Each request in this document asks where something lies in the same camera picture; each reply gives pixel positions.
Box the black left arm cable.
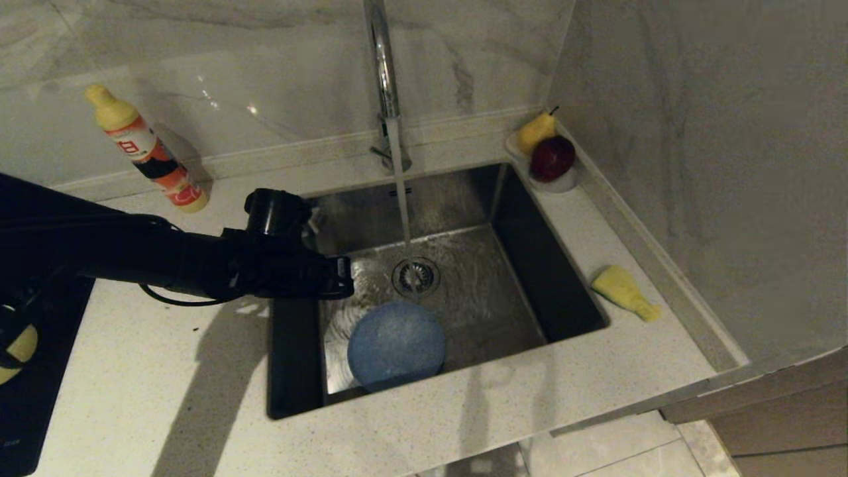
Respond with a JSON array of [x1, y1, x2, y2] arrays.
[[138, 282, 234, 308]]

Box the stainless steel sink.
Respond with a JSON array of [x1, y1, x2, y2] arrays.
[[266, 161, 609, 421]]

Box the small white dish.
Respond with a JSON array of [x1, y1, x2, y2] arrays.
[[505, 129, 580, 194]]

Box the black induction cooktop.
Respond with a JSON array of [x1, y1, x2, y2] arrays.
[[0, 275, 97, 477]]

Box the blue plate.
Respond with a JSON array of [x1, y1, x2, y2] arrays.
[[346, 301, 447, 393]]

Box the red apple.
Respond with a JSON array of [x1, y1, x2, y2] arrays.
[[529, 135, 576, 183]]

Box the metal sink drain strainer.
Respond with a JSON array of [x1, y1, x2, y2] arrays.
[[392, 257, 441, 299]]

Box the yellow pear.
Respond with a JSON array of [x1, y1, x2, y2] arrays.
[[517, 106, 560, 156]]

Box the chrome faucet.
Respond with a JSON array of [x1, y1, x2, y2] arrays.
[[362, 0, 413, 174]]

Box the running water stream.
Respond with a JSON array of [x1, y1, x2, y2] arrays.
[[386, 116, 419, 299]]

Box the yellow sponge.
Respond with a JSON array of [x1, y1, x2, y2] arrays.
[[591, 265, 663, 323]]

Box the yellow bowl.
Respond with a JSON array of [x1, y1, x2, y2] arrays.
[[0, 321, 39, 386]]

